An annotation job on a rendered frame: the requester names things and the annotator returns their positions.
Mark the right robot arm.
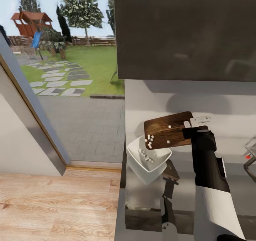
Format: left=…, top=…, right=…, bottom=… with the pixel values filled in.
left=182, top=116, right=246, bottom=241

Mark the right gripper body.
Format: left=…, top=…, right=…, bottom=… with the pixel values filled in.
left=182, top=126, right=208, bottom=139

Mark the cutting board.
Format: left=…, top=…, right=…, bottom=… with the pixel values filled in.
left=144, top=111, right=194, bottom=150

